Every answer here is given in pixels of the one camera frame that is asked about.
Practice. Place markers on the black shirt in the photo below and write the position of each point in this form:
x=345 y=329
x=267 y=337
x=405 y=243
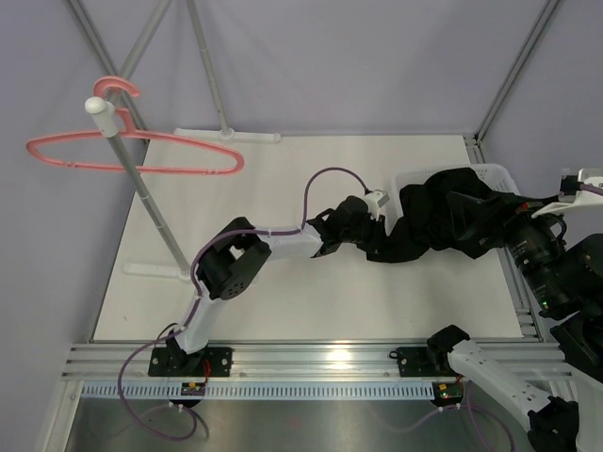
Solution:
x=425 y=223

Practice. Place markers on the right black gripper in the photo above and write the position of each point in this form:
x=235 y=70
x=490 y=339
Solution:
x=467 y=211

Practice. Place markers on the aluminium frame post right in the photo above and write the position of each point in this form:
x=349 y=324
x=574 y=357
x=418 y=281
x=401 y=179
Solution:
x=526 y=51

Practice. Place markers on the silver white garment rack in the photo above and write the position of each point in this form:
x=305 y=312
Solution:
x=115 y=123

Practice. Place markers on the white slotted cable duct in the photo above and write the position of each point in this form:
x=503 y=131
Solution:
x=262 y=390

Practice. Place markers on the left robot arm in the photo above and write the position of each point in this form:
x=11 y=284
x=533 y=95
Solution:
x=228 y=264

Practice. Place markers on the aluminium mounting rail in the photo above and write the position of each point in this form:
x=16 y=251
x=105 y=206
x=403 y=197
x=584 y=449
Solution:
x=337 y=361

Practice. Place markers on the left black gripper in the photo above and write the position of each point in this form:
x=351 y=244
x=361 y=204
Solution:
x=377 y=234

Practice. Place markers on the white perforated plastic basket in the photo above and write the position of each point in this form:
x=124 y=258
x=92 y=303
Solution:
x=493 y=175

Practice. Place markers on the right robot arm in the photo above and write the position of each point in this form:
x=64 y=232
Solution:
x=567 y=285

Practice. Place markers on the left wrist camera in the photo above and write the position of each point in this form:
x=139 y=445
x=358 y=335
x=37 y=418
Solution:
x=375 y=201

